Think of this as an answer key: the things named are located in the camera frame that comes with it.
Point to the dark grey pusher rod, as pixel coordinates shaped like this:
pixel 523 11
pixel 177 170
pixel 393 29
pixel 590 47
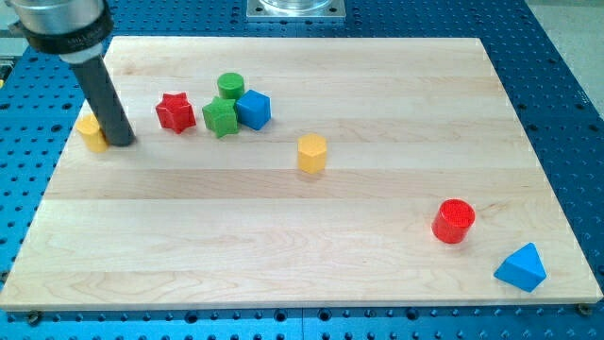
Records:
pixel 94 80

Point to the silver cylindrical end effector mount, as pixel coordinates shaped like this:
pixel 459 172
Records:
pixel 72 29

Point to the yellow heart block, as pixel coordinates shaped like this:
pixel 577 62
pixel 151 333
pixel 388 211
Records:
pixel 91 134

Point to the red star block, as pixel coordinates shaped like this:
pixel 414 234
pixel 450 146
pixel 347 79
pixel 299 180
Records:
pixel 175 112

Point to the green star block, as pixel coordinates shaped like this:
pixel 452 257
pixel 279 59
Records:
pixel 220 117

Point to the green cylinder block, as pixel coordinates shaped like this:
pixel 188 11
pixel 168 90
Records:
pixel 230 86

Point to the blue cube block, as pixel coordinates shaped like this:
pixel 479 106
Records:
pixel 253 109

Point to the light wooden board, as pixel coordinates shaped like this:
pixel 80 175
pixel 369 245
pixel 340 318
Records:
pixel 191 221

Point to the yellow hexagon block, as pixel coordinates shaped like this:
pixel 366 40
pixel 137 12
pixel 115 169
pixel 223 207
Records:
pixel 311 153

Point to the red cylinder block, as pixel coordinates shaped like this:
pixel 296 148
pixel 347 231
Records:
pixel 453 220

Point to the blue triangle block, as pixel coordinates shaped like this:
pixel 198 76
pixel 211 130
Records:
pixel 522 269

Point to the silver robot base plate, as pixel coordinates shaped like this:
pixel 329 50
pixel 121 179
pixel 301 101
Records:
pixel 294 9

